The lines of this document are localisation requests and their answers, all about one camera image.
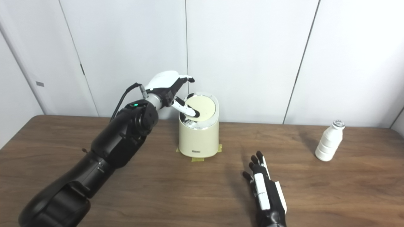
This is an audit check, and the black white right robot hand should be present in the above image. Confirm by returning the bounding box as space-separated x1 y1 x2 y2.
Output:
242 151 288 227

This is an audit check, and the small white plastic bottle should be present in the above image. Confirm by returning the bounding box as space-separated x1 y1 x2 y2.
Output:
315 120 345 162

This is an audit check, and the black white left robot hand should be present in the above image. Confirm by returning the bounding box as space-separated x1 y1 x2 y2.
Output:
144 71 201 120

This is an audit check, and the cream round bin lid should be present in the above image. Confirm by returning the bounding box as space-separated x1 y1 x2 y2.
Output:
183 96 217 122

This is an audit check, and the cream-colored bin body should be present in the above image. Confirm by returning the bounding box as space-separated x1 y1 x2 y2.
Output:
178 92 220 158

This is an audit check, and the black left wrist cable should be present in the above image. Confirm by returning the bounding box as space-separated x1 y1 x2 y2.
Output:
110 83 149 122

